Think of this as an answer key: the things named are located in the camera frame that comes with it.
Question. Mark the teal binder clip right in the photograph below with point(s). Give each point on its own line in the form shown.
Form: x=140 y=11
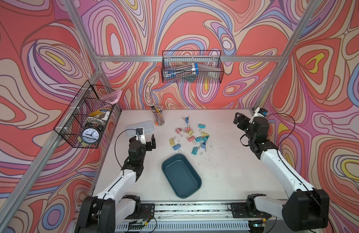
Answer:
x=201 y=127

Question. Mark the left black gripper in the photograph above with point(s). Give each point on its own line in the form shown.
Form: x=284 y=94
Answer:
x=152 y=145

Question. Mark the left black wire basket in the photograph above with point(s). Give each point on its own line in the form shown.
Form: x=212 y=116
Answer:
x=72 y=122

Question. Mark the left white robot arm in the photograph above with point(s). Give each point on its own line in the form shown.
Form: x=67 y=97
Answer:
x=118 y=186

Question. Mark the clear tube with blue cap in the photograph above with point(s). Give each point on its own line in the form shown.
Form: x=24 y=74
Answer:
x=180 y=72

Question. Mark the yellow white box in basket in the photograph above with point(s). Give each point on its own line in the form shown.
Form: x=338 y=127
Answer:
x=102 y=114

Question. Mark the blue binder clip far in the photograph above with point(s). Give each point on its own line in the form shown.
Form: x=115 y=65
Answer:
x=186 y=119

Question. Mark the pink item in basket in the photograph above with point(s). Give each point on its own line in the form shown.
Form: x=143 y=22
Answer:
x=112 y=98

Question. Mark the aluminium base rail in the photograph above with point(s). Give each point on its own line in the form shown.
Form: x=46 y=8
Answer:
x=174 y=217

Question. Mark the teal binder clip front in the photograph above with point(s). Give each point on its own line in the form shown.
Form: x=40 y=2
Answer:
x=196 y=151

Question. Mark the teal storage box tray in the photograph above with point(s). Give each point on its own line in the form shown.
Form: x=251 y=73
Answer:
x=181 y=175

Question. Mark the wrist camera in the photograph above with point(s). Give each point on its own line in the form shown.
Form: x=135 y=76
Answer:
x=260 y=112
x=139 y=131

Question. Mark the blue binder clip front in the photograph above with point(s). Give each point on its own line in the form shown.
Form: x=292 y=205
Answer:
x=177 y=147

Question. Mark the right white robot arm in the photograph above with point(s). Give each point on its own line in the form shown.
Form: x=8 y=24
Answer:
x=306 y=208

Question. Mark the glass pencil cup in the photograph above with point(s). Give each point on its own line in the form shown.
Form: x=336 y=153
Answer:
x=158 y=115

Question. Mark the pink binder clip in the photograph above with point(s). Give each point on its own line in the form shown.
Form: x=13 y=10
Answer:
x=179 y=131
x=192 y=139
x=187 y=128

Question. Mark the black alarm clock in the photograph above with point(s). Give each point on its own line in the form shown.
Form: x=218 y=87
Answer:
x=91 y=133

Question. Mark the black wire basket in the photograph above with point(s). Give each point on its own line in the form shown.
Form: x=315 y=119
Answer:
x=210 y=66
x=72 y=122

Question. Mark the back black wire basket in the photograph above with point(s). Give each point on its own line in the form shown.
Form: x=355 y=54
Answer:
x=210 y=66

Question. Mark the blue binder clip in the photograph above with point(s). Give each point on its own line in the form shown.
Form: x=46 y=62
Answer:
x=177 y=147
x=186 y=119

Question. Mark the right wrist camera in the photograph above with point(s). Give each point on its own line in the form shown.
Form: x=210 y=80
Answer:
x=260 y=112

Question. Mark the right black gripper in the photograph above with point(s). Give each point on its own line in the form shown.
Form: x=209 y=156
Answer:
x=244 y=120

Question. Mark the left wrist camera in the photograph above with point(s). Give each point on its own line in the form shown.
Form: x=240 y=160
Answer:
x=139 y=131

